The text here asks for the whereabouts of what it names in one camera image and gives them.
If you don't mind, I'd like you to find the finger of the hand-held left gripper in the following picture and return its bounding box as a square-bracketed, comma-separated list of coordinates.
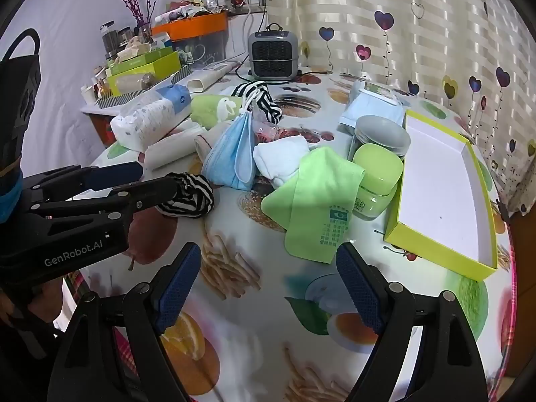
[23, 161, 145, 206]
[30, 175, 179, 220]

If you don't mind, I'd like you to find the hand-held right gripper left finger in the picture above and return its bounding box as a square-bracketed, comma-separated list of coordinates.
[48, 242, 202, 402]

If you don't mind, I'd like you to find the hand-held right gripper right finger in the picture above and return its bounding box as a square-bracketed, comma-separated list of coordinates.
[336, 243, 490, 402]

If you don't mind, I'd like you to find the black white striped sock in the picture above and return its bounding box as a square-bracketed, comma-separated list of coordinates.
[156, 172, 215, 218]
[231, 81, 283, 125]

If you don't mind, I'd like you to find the beige gauze cloth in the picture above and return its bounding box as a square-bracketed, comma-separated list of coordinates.
[194, 121, 233, 164]

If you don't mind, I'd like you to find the blue face mask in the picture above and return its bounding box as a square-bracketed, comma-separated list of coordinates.
[202, 92, 257, 192]

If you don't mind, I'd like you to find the green rabbit print towel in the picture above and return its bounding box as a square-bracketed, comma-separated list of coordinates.
[190, 94, 244, 130]

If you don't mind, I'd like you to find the clear red candy wrapper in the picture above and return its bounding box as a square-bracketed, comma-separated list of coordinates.
[251, 119, 280, 143]

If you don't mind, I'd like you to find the soft tissue pack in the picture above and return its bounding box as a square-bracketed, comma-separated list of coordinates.
[110, 84, 192, 153]

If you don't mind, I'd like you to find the white rolled cloth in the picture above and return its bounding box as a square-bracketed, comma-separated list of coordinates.
[144, 128, 208, 171]

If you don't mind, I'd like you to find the food print tablecloth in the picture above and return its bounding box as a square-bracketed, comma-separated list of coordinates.
[63, 71, 516, 402]

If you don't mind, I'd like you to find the green microfiber cloth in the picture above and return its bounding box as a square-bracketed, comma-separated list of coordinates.
[260, 146, 366, 265]

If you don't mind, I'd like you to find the lime green carton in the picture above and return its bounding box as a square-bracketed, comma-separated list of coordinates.
[107, 52, 182, 95]

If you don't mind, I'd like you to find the dark green flat box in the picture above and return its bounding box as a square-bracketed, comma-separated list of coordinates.
[110, 46, 174, 72]

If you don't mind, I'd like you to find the green cream jar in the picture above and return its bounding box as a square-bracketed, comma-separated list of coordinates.
[352, 143, 405, 220]

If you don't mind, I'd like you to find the white plastic tube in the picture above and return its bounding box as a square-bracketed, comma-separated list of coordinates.
[186, 61, 241, 93]

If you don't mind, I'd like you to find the glass storage jar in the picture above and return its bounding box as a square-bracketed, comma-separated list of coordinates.
[99, 21, 118, 57]

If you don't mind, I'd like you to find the grey round lidded tin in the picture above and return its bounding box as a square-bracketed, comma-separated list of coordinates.
[347, 115, 412, 162]

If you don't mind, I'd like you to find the orange storage box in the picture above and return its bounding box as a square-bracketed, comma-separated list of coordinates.
[151, 12, 229, 43]

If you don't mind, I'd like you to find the pale blue plastic packet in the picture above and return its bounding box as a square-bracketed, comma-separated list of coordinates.
[338, 92, 405, 135]

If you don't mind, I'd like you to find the assorted clutter pile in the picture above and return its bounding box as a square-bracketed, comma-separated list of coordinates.
[157, 0, 229, 23]

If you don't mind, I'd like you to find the grey space heater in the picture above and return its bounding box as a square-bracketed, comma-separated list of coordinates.
[247, 23, 299, 81]

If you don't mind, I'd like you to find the wet wipes pack green label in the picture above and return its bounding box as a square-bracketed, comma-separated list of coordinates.
[352, 80, 413, 107]

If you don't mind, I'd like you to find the heart print striped curtain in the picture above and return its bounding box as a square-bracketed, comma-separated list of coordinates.
[260, 0, 536, 214]

